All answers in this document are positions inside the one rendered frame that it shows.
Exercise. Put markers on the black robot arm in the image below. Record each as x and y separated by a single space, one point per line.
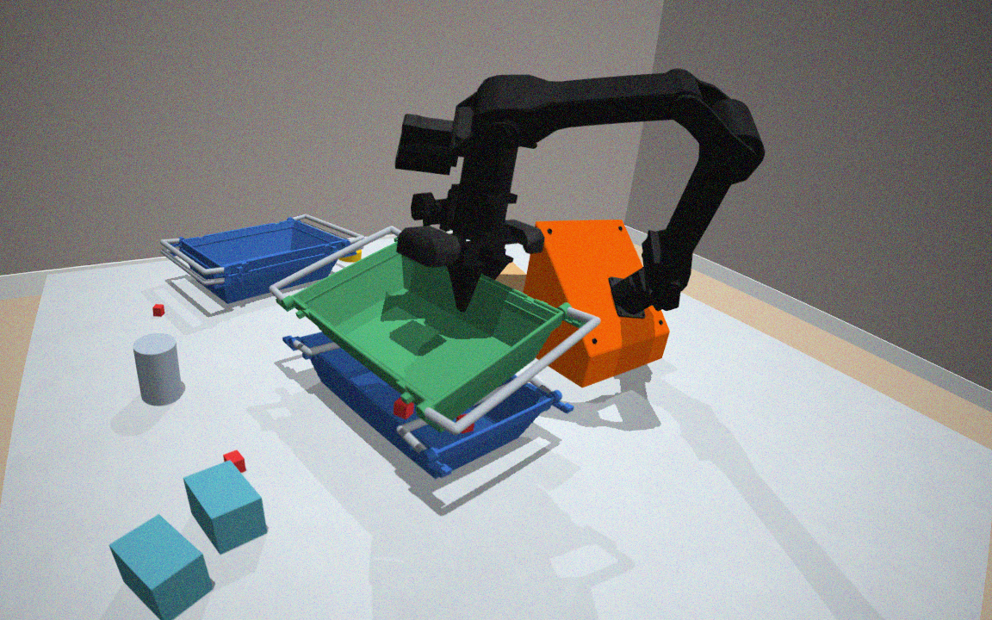
509 111

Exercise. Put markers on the dark grey cylinder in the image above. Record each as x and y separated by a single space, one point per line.
157 366

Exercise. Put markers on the green plastic tray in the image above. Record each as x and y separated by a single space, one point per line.
399 319

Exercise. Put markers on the light blue cube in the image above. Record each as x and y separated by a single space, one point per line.
226 506
165 571

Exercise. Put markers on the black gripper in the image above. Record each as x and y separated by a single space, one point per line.
479 217

